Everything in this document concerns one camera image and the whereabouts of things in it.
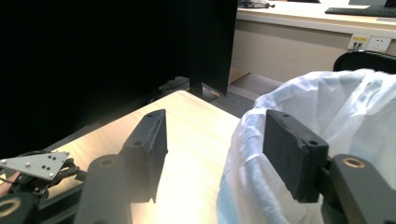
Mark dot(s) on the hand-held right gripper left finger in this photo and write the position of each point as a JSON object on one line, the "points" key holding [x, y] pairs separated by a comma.
{"points": [[149, 146]]}

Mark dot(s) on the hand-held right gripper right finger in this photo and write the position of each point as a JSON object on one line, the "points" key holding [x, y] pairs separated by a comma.
{"points": [[291, 155]]}

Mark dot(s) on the trash bin with white bag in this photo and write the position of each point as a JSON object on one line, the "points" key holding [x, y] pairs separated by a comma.
{"points": [[351, 118]]}

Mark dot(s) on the black curtain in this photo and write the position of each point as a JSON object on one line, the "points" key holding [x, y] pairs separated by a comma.
{"points": [[93, 62]]}

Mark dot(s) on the black folding chair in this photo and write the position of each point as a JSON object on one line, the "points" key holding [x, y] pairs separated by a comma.
{"points": [[367, 62]]}

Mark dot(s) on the beige background desk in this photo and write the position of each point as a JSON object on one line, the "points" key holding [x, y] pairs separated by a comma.
{"points": [[295, 18]]}

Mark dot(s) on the dark object on desk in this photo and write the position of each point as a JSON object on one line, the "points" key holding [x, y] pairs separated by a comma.
{"points": [[255, 3]]}

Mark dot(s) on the black keyboard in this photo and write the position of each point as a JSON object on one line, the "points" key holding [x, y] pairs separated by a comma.
{"points": [[358, 11]]}

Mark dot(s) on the wall socket with yellow label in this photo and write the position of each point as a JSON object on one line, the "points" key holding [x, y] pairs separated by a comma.
{"points": [[358, 42]]}

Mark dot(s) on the white wall socket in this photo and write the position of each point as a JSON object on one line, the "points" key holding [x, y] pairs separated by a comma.
{"points": [[378, 44]]}

